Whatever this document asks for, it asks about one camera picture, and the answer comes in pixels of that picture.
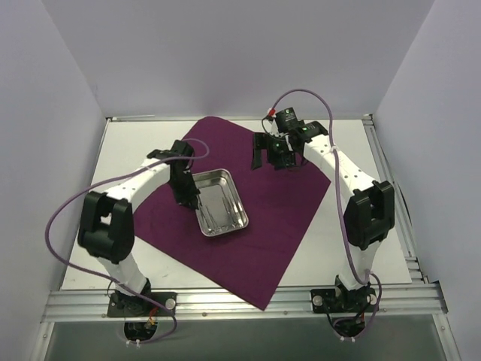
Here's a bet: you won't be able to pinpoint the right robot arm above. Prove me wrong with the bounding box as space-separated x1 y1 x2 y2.
251 121 395 311

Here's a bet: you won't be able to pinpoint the aluminium rail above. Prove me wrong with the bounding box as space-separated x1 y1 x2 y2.
40 282 449 323
362 114 429 284

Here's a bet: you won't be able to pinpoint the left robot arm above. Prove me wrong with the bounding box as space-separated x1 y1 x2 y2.
77 140 200 315

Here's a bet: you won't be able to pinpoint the purple cloth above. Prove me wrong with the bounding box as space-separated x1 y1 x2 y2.
134 117 330 310

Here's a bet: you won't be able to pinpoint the aluminium front rail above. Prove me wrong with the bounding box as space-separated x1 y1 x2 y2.
40 282 449 323

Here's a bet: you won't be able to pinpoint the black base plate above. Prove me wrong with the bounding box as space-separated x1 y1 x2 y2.
107 290 177 318
310 287 379 314

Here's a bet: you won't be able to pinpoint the steel forceps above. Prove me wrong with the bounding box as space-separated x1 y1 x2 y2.
203 211 234 237
222 197 237 227

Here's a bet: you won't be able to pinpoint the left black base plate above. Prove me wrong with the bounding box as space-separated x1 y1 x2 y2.
107 290 177 318

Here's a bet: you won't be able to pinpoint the steel surgical scissors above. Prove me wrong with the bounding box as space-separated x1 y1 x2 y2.
199 206 218 235

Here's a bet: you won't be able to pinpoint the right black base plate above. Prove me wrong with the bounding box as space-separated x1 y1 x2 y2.
310 287 379 314

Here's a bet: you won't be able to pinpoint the steel instrument tray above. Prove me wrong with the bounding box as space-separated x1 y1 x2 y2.
193 168 249 238

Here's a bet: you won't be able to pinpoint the aluminium right rail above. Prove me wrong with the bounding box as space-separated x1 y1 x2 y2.
362 114 429 284

